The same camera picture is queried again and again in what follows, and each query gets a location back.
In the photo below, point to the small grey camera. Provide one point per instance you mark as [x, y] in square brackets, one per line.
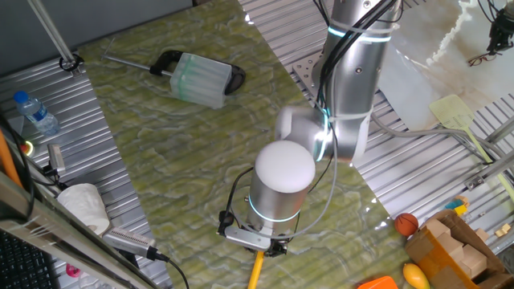
[55, 157]

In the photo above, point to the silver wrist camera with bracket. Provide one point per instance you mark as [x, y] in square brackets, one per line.
[249, 237]

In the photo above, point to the pink plastic object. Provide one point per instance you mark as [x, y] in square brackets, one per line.
[73, 271]

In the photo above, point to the white toilet paper roll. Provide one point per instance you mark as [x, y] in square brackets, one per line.
[84, 204]

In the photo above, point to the blue toy block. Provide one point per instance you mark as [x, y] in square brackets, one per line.
[453, 204]

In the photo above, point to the blue and yellow toy shovel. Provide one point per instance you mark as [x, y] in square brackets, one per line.
[255, 273]

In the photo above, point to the green marbled table mat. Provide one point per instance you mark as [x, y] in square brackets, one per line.
[168, 140]

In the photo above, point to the pale yellow fly swatter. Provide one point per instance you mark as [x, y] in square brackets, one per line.
[451, 112]

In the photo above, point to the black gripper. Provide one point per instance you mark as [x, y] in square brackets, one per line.
[273, 245]

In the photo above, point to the dark framed eyeglasses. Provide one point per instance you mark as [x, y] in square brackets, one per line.
[474, 61]

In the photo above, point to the aluminium profile with bracket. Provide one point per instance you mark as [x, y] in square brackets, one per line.
[496, 166]

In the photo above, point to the plain wooden block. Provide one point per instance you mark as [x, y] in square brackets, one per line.
[474, 261]
[437, 228]
[449, 245]

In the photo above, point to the black keyboard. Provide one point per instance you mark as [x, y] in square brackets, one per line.
[24, 265]

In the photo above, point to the long silver depth camera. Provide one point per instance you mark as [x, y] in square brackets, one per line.
[126, 241]

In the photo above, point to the red emergency stop button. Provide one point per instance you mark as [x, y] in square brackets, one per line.
[26, 149]

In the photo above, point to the yellow toy block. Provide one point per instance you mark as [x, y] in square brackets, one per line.
[461, 210]

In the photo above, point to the brown cardboard box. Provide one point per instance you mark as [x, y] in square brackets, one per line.
[429, 257]

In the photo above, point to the aluminium stand pole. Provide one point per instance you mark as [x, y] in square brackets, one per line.
[50, 28]

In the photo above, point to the small wooden block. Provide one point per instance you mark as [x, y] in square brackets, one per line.
[482, 234]
[502, 230]

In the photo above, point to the translucent plastic tip box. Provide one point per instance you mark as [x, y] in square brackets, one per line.
[201, 80]

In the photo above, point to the black hanging device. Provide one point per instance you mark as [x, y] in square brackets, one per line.
[502, 32]

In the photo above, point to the orange plastic toy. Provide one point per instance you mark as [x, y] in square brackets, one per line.
[377, 283]

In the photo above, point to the clear water bottle blue cap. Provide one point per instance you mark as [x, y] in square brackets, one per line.
[38, 116]

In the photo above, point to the yellow toy mango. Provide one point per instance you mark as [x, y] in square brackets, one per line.
[415, 277]

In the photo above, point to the small orange toy basketball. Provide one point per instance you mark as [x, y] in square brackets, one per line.
[406, 225]

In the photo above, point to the white marbled sheet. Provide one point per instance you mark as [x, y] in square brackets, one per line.
[441, 80]

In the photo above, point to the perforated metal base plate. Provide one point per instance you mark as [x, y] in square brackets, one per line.
[307, 74]

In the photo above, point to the aluminium frame bar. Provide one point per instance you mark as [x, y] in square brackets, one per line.
[60, 237]

